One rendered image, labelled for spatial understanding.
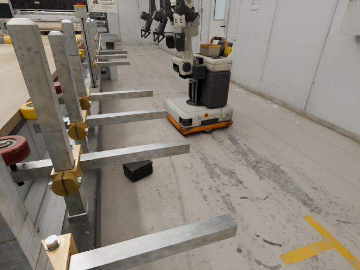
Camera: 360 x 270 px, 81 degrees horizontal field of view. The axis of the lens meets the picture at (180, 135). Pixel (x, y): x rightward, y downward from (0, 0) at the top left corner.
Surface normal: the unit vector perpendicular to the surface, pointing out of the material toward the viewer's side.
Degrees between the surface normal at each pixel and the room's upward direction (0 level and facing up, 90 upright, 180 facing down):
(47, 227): 0
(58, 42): 90
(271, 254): 0
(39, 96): 90
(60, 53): 90
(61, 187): 90
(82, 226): 0
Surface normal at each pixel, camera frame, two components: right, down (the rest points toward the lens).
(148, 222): 0.01, -0.88
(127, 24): 0.31, 0.45
